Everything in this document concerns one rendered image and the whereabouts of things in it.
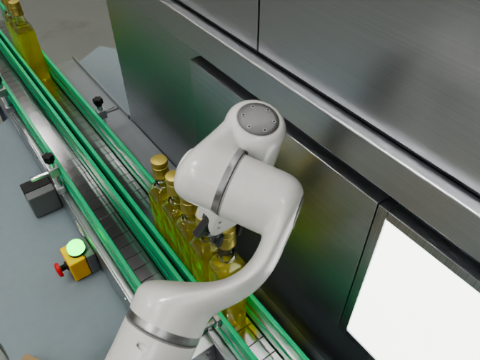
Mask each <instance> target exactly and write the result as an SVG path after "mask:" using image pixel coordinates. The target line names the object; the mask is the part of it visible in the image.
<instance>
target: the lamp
mask: <svg viewBox="0 0 480 360"><path fill-rule="evenodd" d="M66 250H67V252H68V255H69V256H70V257H72V258H78V257H80V256H82V255H83V254H84V253H85V252H86V247H85V245H84V243H83V241H82V240H80V239H73V240H71V241H70V242H69V243H68V244H67V246H66Z"/></svg>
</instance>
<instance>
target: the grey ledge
mask: <svg viewBox="0 0 480 360"><path fill-rule="evenodd" d="M72 57H73V60H71V61H67V62H64V63H61V64H57V65H56V67H57V68H58V69H59V70H60V71H61V73H62V74H63V75H64V76H65V77H66V78H67V79H68V80H69V81H70V83H71V84H72V85H73V86H74V88H75V89H76V90H77V91H78V92H79V93H80V94H81V95H82V96H83V98H84V99H85V100H86V101H87V102H88V104H89V105H90V106H91V107H92V108H93V110H94V111H95V110H96V109H97V107H96V106H95V104H94V103H93V101H92V99H93V98H94V97H95V96H100V97H101V98H102V99H103V104H102V107H103V108H104V109H105V110H107V109H110V108H112V107H115V106H118V107H119V109H118V110H116V111H113V112H110V113H108V114H107V116H108V117H107V118H106V123H107V125H108V127H109V128H110V129H111V130H112V131H113V132H114V133H115V135H116V136H117V137H118V138H119V139H120V141H121V142H122V143H123V144H124V146H125V147H126V148H127V149H128V150H129V151H130V152H131V153H132V154H133V155H134V157H135V158H136V159H137V160H138V162H139V163H140V164H141V165H142V166H143V167H144V168H145V169H146V170H147V172H148V173H149V174H150V175H151V177H152V178H153V172H152V168H151V158H152V157H153V156H154V155H157V154H163V153H162V152H161V151H160V150H159V149H158V148H157V147H156V146H155V145H154V144H153V143H152V142H151V140H150V139H149V138H148V137H147V136H146V135H145V134H144V133H143V132H142V131H141V129H140V128H139V127H138V126H137V125H136V124H135V123H134V122H133V121H132V120H131V119H130V115H129V113H128V112H127V111H126V110H125V109H124V108H123V107H122V106H121V105H120V104H119V103H118V102H117V101H116V99H115V98H114V97H113V96H112V95H111V94H110V93H109V92H108V91H107V90H106V89H105V88H104V87H103V86H102V85H101V84H100V83H99V82H98V81H97V80H96V79H95V78H94V77H93V76H92V75H91V74H90V72H89V71H88V70H87V69H86V68H85V67H84V66H83V65H82V64H81V63H80V62H79V61H78V60H77V58H76V57H75V56H74V55H72ZM168 164H169V171H171V170H176V167H175V166H174V165H173V164H172V163H171V162H170V161H169V160H168ZM153 179H154V178H153ZM154 180H155V179H154ZM155 181H156V180H155Z"/></svg>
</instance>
